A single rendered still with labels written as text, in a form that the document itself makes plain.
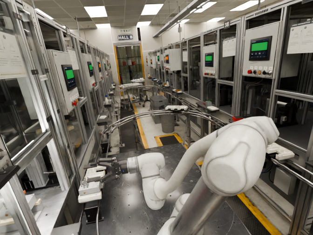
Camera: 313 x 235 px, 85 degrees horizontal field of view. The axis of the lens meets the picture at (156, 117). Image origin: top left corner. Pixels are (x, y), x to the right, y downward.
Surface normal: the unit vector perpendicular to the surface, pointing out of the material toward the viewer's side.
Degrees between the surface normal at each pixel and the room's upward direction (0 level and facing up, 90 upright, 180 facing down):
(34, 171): 90
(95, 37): 90
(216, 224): 0
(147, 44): 90
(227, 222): 0
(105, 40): 90
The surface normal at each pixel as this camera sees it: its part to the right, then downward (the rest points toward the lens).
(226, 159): -0.37, -0.68
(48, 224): -0.08, -0.94
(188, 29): 0.19, 0.30
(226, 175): -0.56, 0.22
